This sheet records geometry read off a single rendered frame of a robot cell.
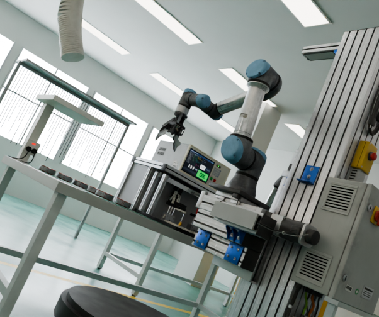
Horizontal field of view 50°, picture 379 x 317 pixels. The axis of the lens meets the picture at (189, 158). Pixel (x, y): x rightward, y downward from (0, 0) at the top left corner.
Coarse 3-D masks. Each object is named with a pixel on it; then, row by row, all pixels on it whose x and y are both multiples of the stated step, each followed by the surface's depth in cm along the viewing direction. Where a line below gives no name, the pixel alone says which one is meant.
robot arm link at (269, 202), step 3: (279, 177) 273; (282, 177) 270; (276, 180) 273; (279, 180) 271; (276, 183) 271; (279, 183) 269; (273, 186) 272; (276, 186) 270; (273, 189) 273; (276, 189) 270; (273, 192) 272; (270, 195) 274; (273, 195) 272; (270, 198) 273; (273, 198) 271; (267, 201) 274; (270, 201) 272; (267, 204) 273; (270, 204) 272; (270, 207) 272; (267, 210) 273
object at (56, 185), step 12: (24, 168) 231; (36, 180) 210; (48, 180) 198; (60, 192) 190; (72, 192) 194; (84, 192) 198; (96, 204) 202; (108, 204) 206; (120, 216) 211; (132, 216) 216; (156, 228) 226; (168, 228) 231; (180, 240) 237; (192, 240) 243
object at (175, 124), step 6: (174, 114) 232; (180, 114) 228; (174, 120) 230; (180, 120) 226; (168, 126) 229; (174, 126) 224; (180, 126) 228; (168, 132) 230; (174, 132) 227; (180, 132) 227
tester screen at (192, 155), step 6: (192, 150) 284; (192, 156) 284; (198, 156) 288; (186, 162) 282; (192, 162) 285; (198, 162) 288; (204, 162) 292; (210, 162) 295; (198, 168) 289; (210, 168) 296; (192, 174) 286
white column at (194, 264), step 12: (264, 108) 701; (264, 120) 705; (276, 120) 723; (264, 132) 708; (252, 144) 694; (264, 144) 712; (228, 180) 689; (192, 252) 678; (204, 252) 659; (180, 264) 686; (192, 264) 666; (204, 264) 662; (192, 276) 655; (204, 276) 665
